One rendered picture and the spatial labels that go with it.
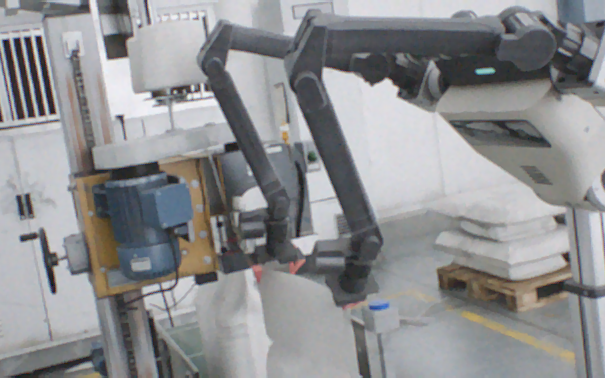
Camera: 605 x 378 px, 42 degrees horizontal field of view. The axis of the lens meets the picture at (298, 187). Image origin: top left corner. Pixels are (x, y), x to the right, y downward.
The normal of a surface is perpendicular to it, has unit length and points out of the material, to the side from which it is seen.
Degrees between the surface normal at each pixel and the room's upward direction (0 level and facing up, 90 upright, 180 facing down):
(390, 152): 90
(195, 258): 90
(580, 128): 90
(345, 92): 90
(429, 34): 115
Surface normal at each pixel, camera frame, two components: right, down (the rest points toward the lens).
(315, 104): 0.13, 0.56
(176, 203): 0.72, -0.01
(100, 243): 0.36, 0.07
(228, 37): 0.25, 0.34
